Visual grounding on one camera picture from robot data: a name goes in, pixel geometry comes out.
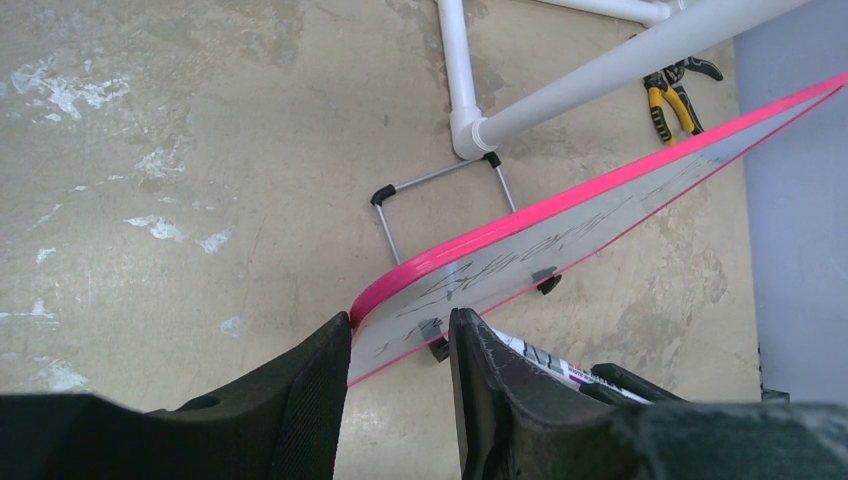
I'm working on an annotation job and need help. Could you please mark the yellow-handled pliers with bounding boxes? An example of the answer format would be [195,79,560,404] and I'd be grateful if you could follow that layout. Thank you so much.
[641,69,705,147]

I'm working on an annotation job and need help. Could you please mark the red-framed whiteboard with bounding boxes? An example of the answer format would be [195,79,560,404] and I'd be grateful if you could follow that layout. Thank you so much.
[348,74,847,384]

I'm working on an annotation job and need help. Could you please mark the black whiteboard marker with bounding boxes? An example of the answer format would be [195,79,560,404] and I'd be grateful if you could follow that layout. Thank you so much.
[493,329,651,404]

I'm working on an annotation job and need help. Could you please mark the wire whiteboard easel leg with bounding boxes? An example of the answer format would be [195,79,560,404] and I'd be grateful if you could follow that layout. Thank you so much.
[369,151,518,268]

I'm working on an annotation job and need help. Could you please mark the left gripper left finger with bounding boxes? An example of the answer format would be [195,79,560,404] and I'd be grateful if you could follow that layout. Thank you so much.
[1,312,352,479]

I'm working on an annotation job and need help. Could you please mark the black whiteboard stand foot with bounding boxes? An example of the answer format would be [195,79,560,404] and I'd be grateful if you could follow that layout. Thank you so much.
[418,318,449,362]

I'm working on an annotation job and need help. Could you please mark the white PVC pipe frame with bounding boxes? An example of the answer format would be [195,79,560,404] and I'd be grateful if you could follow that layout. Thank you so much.
[433,0,816,162]

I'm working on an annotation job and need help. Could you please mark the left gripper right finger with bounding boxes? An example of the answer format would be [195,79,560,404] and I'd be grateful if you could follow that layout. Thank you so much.
[449,308,847,479]

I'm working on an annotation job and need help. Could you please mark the black-handled pliers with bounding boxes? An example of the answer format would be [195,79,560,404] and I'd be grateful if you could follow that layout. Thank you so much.
[663,56,724,84]

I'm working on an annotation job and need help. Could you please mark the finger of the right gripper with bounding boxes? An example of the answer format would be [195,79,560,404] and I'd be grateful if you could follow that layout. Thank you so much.
[578,363,684,406]

